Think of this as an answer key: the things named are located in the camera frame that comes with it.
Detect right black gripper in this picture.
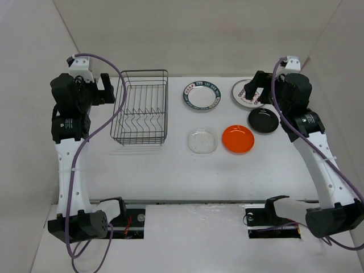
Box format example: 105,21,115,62
245,70,288,115

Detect white plate red characters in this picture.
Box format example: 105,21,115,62
231,77,264,109

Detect black plate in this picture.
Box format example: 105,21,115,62
248,108,279,134

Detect orange plate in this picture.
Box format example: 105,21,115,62
222,125,255,154

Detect white plate dark patterned rim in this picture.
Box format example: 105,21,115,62
183,81,221,111

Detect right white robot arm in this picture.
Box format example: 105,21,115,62
244,71,363,238

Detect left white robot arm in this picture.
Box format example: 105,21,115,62
47,73,127,243

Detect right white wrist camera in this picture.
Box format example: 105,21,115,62
280,56,301,75

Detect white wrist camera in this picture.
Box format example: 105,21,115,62
67,56,94,83
280,56,301,75

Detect grey wire dish rack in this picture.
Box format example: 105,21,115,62
110,69,168,146

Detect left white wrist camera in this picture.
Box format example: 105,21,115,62
67,56,94,83

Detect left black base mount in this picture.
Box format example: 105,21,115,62
111,205,146,239

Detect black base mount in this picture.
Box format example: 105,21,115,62
243,206,301,239
111,205,146,239

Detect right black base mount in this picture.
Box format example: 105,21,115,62
243,206,301,239

